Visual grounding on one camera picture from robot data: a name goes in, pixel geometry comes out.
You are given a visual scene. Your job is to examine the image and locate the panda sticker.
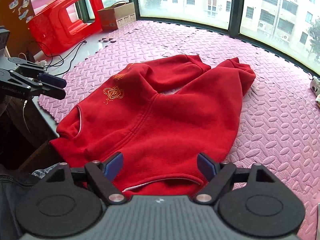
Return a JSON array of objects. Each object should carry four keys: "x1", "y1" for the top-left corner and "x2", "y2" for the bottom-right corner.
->
[{"x1": 9, "y1": 0, "x2": 19, "y2": 10}]

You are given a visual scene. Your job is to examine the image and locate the red plastic stool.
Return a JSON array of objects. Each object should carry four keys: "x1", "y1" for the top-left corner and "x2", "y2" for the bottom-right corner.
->
[{"x1": 28, "y1": 0, "x2": 104, "y2": 55}]

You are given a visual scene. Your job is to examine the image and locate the brown cardboard box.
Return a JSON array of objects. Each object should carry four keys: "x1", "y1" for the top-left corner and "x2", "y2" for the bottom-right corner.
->
[{"x1": 98, "y1": 1, "x2": 136, "y2": 32}]

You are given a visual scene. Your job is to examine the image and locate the red fleece pants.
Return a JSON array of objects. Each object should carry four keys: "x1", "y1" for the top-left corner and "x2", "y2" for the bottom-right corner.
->
[{"x1": 51, "y1": 55, "x2": 255, "y2": 196}]

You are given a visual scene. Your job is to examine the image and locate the pink foam floor mat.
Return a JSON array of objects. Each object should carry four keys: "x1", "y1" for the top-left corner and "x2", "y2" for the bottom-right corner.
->
[{"x1": 39, "y1": 21, "x2": 319, "y2": 239}]

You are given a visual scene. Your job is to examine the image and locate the brown wooden cabinet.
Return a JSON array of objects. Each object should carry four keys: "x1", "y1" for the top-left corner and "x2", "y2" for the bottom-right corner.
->
[{"x1": 1, "y1": 0, "x2": 34, "y2": 56}]

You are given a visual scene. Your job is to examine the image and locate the black power cable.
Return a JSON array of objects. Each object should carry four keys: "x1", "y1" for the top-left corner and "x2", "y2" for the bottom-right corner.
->
[{"x1": 27, "y1": 39, "x2": 88, "y2": 77}]

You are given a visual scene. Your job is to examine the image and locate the green window frame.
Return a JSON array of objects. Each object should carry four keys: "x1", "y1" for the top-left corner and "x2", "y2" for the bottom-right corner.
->
[{"x1": 69, "y1": 0, "x2": 320, "y2": 77}]

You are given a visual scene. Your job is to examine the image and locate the loose pink foam pieces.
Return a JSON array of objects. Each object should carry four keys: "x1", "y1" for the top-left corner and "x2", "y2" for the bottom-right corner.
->
[{"x1": 98, "y1": 37, "x2": 116, "y2": 43}]

